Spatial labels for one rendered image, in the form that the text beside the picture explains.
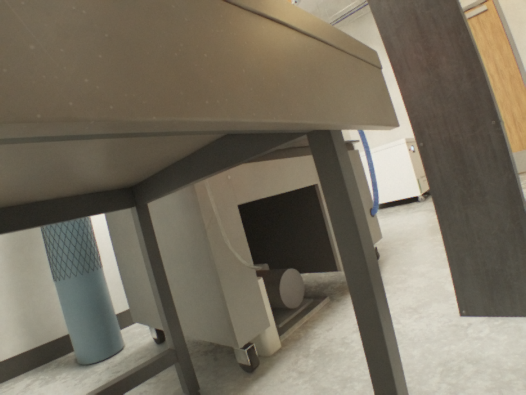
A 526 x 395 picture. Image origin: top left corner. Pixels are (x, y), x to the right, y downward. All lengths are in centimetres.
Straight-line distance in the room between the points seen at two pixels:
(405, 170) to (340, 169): 359
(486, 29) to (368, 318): 443
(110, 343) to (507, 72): 466
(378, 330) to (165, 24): 46
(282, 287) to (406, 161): 298
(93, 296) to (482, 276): 156
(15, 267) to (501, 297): 209
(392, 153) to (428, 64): 303
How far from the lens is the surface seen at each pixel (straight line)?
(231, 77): 20
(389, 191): 412
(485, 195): 105
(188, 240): 99
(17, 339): 197
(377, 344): 52
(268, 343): 117
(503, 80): 460
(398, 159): 403
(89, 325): 165
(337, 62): 35
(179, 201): 98
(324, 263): 149
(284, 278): 132
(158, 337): 160
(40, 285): 196
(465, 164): 105
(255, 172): 110
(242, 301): 98
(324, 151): 45
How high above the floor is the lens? 54
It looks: 3 degrees up
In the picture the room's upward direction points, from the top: 15 degrees counter-clockwise
